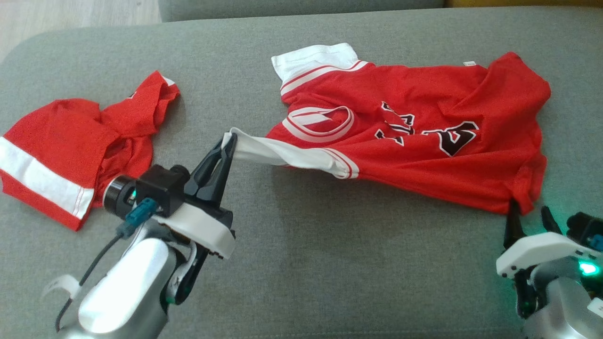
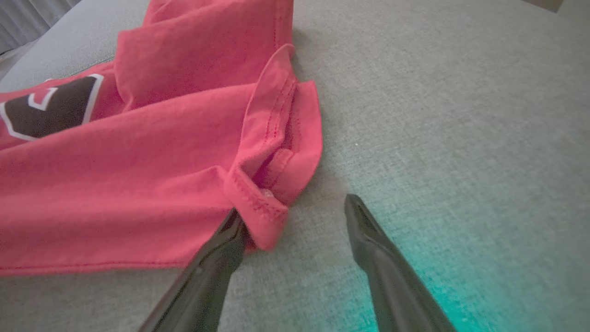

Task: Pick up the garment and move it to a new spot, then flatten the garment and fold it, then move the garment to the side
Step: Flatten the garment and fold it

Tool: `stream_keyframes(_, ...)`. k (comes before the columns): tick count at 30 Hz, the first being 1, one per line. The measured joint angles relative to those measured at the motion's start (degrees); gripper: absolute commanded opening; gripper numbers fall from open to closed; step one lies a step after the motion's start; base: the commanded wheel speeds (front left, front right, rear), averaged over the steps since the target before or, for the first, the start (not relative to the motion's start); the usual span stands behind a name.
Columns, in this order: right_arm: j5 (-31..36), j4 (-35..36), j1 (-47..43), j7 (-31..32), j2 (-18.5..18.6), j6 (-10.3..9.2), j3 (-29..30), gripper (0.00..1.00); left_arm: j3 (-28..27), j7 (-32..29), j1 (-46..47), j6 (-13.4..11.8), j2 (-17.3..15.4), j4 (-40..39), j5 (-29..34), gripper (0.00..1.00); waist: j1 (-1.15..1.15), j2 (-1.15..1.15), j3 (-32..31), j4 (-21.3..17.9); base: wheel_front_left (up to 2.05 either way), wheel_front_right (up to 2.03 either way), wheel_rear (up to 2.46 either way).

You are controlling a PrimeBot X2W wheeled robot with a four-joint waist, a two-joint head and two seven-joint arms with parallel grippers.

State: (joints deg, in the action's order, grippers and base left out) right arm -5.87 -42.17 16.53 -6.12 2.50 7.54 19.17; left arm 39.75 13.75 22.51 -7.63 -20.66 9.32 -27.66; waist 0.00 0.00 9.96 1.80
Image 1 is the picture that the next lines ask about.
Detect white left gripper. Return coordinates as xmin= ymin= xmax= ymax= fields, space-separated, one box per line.
xmin=155 ymin=132 xmax=239 ymax=306

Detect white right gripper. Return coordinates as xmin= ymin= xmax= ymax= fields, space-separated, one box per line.
xmin=496 ymin=200 xmax=603 ymax=320

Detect red basketball jersey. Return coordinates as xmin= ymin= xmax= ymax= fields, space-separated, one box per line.
xmin=221 ymin=43 xmax=552 ymax=216

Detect red shorts with white band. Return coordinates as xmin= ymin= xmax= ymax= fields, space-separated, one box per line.
xmin=0 ymin=70 xmax=181 ymax=232

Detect large grey sofa seat cushion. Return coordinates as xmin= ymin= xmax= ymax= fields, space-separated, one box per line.
xmin=0 ymin=6 xmax=603 ymax=339

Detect large yellow sofa back cushion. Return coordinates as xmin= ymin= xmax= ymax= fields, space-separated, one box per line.
xmin=445 ymin=0 xmax=603 ymax=8

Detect black cable with teal plug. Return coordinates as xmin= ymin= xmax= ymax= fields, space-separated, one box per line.
xmin=55 ymin=198 xmax=157 ymax=332

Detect white cable label tag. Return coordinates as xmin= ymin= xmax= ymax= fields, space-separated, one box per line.
xmin=41 ymin=274 xmax=81 ymax=301

